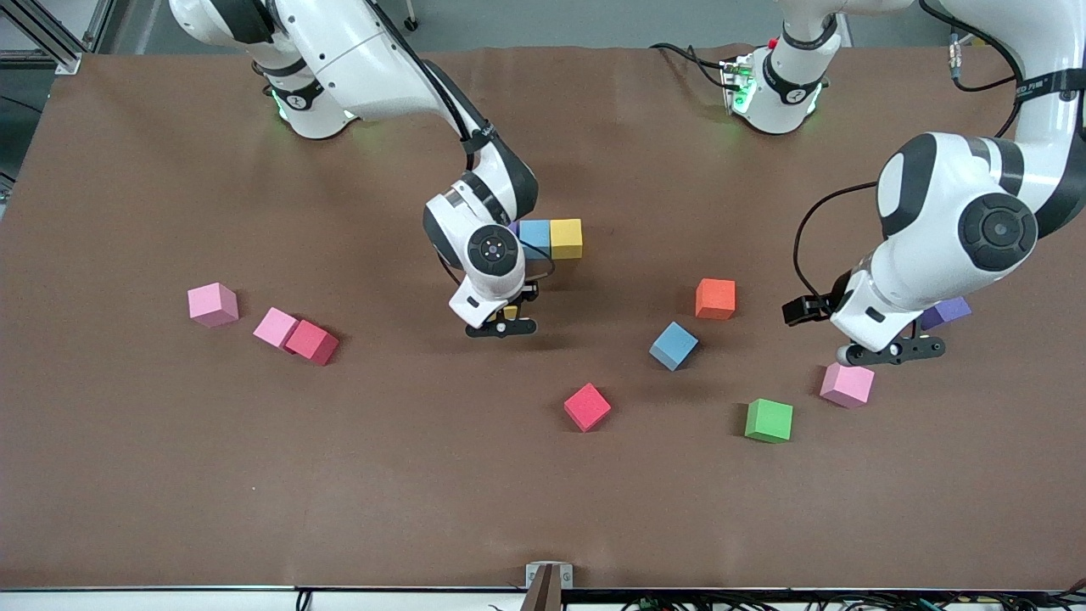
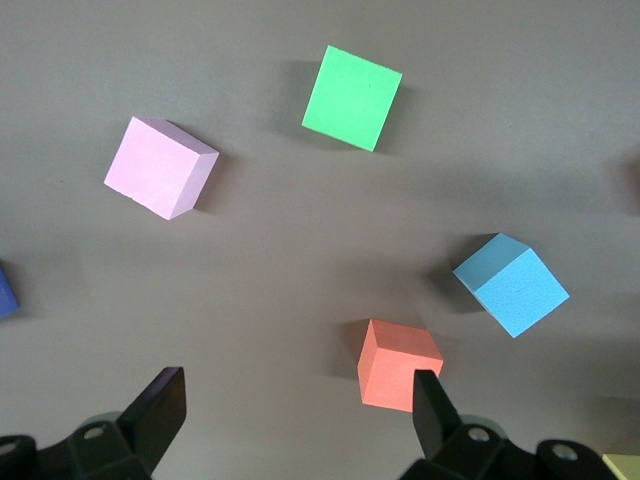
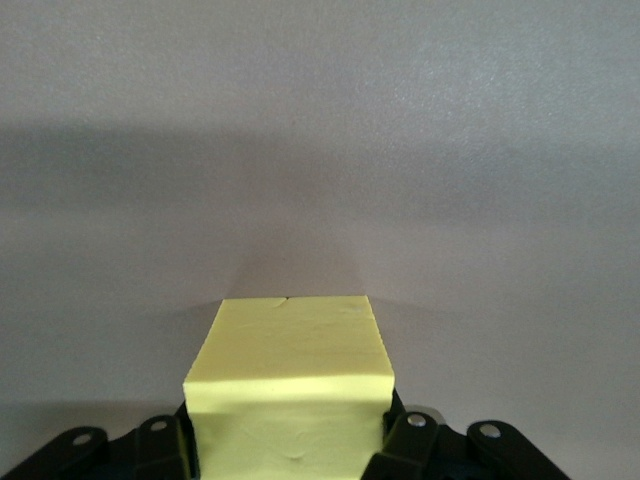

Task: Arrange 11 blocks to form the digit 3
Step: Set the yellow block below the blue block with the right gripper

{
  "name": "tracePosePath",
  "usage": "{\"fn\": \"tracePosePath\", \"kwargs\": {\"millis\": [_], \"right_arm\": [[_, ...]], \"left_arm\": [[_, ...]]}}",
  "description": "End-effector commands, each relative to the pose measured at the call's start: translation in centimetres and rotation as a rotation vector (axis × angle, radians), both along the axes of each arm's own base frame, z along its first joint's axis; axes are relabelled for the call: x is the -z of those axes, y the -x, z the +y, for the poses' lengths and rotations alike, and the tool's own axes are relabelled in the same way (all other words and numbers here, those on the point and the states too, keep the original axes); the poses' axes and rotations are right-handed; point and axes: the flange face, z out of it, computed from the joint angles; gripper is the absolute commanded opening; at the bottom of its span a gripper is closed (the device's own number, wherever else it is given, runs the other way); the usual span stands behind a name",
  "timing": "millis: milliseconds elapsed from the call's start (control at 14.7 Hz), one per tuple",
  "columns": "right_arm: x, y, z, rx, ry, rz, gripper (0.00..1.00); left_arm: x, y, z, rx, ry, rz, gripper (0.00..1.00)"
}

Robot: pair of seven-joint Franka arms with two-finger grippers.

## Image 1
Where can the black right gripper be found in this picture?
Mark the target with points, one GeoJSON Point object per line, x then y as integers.
{"type": "Point", "coordinates": [531, 295]}

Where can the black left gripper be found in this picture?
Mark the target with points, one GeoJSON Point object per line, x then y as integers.
{"type": "Point", "coordinates": [816, 307]}

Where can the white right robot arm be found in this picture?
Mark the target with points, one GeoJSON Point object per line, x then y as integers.
{"type": "Point", "coordinates": [365, 59]}

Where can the orange foam cube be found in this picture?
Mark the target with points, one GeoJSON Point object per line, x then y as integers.
{"type": "Point", "coordinates": [715, 298]}

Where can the aluminium frame profile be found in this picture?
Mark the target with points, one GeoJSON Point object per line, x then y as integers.
{"type": "Point", "coordinates": [42, 58]}

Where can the pink foam cube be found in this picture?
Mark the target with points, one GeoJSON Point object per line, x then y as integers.
{"type": "Point", "coordinates": [847, 388]}
{"type": "Point", "coordinates": [212, 305]}
{"type": "Point", "coordinates": [273, 327]}

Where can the grey metal table bracket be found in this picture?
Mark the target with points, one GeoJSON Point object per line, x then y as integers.
{"type": "Point", "coordinates": [549, 585]}

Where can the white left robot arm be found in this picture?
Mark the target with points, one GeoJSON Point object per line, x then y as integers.
{"type": "Point", "coordinates": [933, 204]}

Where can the blue foam cube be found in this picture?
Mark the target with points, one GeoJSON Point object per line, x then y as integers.
{"type": "Point", "coordinates": [674, 345]}
{"type": "Point", "coordinates": [537, 240]}

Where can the black caster wheel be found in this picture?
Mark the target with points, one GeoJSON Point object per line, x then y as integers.
{"type": "Point", "coordinates": [411, 24]}

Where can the white table edge rail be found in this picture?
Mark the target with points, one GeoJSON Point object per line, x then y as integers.
{"type": "Point", "coordinates": [170, 601]}

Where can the green foam cube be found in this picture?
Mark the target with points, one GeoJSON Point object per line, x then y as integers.
{"type": "Point", "coordinates": [769, 420]}

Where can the brown table cover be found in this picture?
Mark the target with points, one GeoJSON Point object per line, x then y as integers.
{"type": "Point", "coordinates": [509, 509]}

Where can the red foam cube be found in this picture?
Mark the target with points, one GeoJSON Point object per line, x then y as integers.
{"type": "Point", "coordinates": [586, 407]}
{"type": "Point", "coordinates": [310, 342]}

